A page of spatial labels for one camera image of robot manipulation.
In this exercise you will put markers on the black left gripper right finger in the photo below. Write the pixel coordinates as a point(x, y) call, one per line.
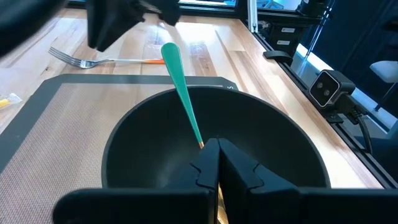
point(264, 205)

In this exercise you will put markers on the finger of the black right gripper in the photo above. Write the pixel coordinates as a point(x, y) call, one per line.
point(166, 11)
point(109, 25)

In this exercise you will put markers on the yellow item in clear wrap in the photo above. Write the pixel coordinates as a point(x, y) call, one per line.
point(6, 102)

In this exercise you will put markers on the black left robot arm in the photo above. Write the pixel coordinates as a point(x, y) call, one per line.
point(21, 18)

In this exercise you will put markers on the brown mat black border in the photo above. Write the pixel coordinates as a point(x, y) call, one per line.
point(62, 140)

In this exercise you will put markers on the black bowl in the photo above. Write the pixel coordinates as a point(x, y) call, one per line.
point(264, 130)

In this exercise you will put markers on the silver aluminium rail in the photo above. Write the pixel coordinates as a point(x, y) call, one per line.
point(252, 15)

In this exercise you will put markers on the black depth camera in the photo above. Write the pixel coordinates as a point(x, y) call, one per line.
point(329, 88)

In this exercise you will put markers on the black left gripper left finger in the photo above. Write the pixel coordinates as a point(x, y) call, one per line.
point(155, 205)

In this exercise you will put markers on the white chair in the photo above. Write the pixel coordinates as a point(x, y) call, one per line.
point(385, 70)

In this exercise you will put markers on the large dark panel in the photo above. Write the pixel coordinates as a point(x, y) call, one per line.
point(357, 37)

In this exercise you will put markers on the black electronics box white labels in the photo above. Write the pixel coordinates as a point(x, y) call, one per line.
point(303, 43)

